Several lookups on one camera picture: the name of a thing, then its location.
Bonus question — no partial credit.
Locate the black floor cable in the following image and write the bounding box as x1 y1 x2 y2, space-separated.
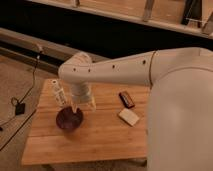
0 53 42 153

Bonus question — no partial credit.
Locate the wooden table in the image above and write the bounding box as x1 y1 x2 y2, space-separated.
22 79 149 165

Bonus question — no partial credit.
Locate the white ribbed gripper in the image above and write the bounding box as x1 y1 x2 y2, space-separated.
70 83 96 113

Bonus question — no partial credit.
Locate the dark maroon ceramic bowl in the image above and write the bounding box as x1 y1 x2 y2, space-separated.
56 106 83 132

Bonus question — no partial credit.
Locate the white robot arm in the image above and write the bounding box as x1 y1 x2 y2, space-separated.
58 47 213 171

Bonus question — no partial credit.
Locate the black power adapter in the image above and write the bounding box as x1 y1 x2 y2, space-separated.
15 103 25 115

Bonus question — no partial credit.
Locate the white labelled bottle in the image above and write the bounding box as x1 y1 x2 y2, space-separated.
51 79 67 107

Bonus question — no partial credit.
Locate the beige sponge block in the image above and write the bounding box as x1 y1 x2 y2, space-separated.
118 108 140 126

